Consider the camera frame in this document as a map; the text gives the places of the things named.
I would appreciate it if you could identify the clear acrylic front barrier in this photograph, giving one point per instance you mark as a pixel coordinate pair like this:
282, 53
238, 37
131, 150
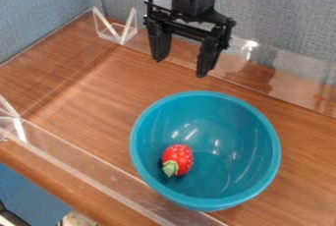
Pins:
47, 148

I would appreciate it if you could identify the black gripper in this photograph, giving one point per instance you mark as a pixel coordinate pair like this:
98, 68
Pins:
194, 19

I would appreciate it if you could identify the clear acrylic barrier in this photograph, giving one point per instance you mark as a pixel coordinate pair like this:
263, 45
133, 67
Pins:
294, 77
47, 148

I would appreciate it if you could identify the clear acrylic corner bracket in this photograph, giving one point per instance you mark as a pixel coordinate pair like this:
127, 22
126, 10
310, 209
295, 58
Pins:
119, 33

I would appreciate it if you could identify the blue plastic bowl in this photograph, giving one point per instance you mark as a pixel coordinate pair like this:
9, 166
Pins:
235, 144

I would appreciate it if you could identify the clear acrylic back barrier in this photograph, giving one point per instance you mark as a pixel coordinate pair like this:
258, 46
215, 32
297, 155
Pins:
294, 77

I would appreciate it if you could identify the red toy strawberry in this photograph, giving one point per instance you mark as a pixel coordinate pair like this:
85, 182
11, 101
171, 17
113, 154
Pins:
178, 160

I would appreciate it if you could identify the clear acrylic left bracket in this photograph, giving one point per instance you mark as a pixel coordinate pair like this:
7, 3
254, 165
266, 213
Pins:
11, 122

